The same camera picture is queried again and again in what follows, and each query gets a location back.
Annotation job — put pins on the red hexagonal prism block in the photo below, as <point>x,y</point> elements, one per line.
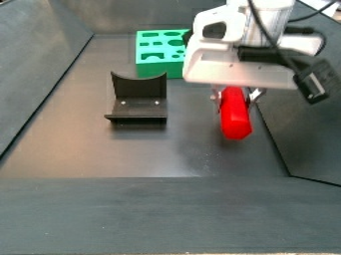
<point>236,125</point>

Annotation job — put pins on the green shape sorter board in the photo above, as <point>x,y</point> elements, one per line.
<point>160,53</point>

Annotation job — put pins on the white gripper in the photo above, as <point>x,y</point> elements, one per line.
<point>224,31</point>

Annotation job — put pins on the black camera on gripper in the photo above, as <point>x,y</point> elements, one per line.
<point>317,81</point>

